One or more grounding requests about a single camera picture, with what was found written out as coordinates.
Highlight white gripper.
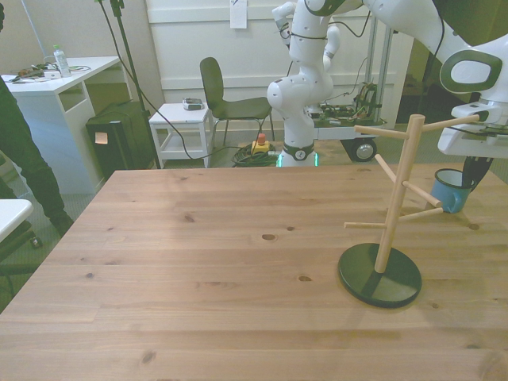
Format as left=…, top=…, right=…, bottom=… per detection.
left=437, top=123, right=508, bottom=189

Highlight blue enamel mug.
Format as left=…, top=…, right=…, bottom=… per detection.
left=430, top=168, right=475, bottom=214

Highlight wooden mug tree black base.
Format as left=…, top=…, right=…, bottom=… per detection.
left=337, top=114, right=481, bottom=309

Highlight wheeled cart with electronics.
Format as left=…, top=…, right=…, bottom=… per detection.
left=305, top=13, right=398, bottom=163

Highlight yellow emergency stop button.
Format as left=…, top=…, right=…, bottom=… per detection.
left=251, top=133, right=271, bottom=156

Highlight dark moulded chair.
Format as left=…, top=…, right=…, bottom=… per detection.
left=199, top=56, right=275, bottom=148

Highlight white paper sheet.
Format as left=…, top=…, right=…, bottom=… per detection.
left=229, top=0, right=248, bottom=30

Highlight small white side table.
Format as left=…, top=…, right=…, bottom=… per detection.
left=148, top=102, right=214, bottom=170

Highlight black suitcase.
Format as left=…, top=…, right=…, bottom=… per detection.
left=86, top=101, right=156, bottom=180

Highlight clear plastic bottle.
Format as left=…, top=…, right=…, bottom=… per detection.
left=52, top=44, right=73, bottom=79

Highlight white desk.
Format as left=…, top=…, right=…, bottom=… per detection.
left=0, top=56, right=133, bottom=196

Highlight person in dark trousers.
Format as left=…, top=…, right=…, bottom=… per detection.
left=0, top=77, right=75, bottom=237

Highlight white rounded table top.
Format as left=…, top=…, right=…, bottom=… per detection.
left=0, top=198, right=33, bottom=244

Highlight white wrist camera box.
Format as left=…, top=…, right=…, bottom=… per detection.
left=452, top=101, right=508, bottom=138

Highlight black robot camera cable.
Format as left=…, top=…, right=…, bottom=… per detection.
left=288, top=17, right=446, bottom=59

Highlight coiled dark cable bundle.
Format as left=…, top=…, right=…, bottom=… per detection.
left=231, top=144, right=285, bottom=168

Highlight long black floor cable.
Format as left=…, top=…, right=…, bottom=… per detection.
left=98, top=0, right=249, bottom=161

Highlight black camera tripod stand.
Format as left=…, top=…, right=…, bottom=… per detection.
left=94, top=0, right=162, bottom=171

